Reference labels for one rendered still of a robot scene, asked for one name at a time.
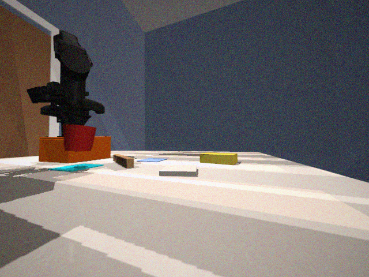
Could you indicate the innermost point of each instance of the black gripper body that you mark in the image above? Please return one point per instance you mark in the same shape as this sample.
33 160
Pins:
77 104

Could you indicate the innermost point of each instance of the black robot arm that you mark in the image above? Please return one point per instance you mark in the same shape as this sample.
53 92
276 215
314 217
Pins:
75 67

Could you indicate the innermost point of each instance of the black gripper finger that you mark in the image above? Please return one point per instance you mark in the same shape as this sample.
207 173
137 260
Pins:
76 118
62 117

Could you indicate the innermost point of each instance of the tan flat bar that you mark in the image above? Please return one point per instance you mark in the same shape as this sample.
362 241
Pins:
125 161

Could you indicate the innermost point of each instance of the red cup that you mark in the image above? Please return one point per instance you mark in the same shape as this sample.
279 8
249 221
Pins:
78 138

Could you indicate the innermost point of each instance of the yellow rectangular block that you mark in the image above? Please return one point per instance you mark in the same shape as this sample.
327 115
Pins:
218 158

